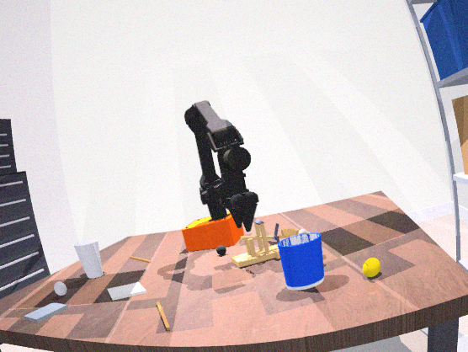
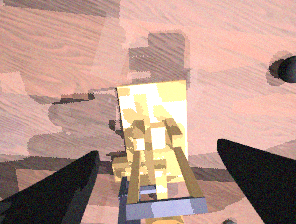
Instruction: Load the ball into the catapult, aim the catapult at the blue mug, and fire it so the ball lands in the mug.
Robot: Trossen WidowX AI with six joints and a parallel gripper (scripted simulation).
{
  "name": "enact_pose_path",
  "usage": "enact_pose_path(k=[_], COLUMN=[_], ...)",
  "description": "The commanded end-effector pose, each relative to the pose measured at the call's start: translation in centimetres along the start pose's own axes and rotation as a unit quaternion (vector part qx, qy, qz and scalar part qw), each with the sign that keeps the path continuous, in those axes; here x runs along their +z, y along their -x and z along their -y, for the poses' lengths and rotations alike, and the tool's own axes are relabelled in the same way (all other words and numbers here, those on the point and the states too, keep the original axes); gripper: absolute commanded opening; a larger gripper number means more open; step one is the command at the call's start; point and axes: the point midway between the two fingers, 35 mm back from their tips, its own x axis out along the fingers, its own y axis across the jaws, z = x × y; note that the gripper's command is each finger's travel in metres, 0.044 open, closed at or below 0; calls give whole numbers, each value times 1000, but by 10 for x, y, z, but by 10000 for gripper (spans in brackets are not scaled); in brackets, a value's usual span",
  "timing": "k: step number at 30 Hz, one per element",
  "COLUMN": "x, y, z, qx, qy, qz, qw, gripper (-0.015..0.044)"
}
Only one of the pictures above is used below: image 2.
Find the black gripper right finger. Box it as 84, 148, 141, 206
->
217, 139, 296, 224

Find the dark grey ball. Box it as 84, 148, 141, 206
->
278, 55, 296, 83

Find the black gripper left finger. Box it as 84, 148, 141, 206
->
0, 150, 100, 224

